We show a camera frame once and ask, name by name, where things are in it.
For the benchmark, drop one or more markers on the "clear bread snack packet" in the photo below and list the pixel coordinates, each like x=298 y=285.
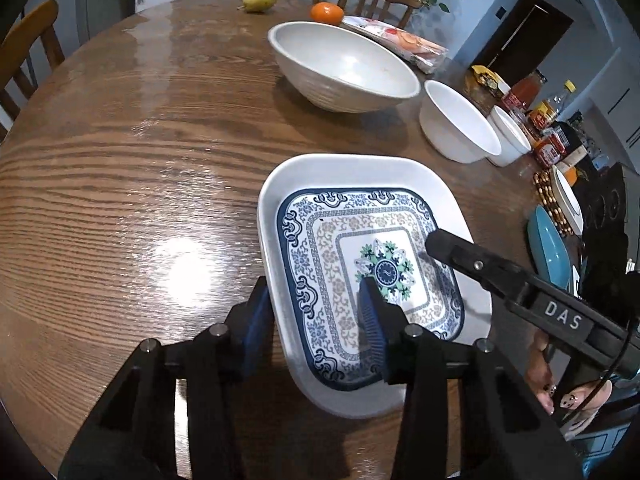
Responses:
x=400 y=40

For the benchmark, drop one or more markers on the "small white ribbed cup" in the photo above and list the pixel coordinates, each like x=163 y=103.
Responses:
x=510 y=145

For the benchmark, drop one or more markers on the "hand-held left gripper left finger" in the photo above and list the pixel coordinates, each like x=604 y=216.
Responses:
x=255 y=325

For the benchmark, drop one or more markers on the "large white bowl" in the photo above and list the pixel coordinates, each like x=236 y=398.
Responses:
x=345 y=60

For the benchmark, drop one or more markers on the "square blue patterned plate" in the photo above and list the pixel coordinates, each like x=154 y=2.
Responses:
x=350 y=220

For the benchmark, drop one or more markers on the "dark wooden door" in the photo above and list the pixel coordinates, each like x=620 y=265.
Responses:
x=530 y=30

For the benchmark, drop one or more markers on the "clear bottle yellow cap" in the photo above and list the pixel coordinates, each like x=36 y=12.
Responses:
x=560 y=100

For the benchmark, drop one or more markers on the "small red label jar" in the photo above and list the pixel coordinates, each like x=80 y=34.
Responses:
x=542 y=117

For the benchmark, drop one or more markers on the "wooden beaded trivet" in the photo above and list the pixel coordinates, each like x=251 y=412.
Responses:
x=545 y=195

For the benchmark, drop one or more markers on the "orange mandarin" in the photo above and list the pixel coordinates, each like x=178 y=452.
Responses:
x=326 y=12

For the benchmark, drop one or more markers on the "grey refrigerator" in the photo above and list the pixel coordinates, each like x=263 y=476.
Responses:
x=100 y=0

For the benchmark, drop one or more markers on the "yellow snack packet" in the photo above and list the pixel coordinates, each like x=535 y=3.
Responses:
x=487 y=77

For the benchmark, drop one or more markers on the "red sauce bottle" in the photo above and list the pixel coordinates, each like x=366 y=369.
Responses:
x=525 y=90

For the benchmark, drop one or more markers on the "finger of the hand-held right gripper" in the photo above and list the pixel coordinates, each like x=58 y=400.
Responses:
x=465 y=255

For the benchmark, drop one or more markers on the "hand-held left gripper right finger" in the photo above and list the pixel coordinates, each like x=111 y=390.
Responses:
x=372 y=330

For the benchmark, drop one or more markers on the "person's right hand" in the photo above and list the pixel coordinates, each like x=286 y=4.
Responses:
x=540 y=365

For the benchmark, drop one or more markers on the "medium white bowl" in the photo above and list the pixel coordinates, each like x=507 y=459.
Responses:
x=450 y=125

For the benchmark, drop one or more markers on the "teal plate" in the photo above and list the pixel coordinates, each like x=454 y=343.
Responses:
x=545 y=245

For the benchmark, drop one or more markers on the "white dish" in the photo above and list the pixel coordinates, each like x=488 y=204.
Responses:
x=567 y=200

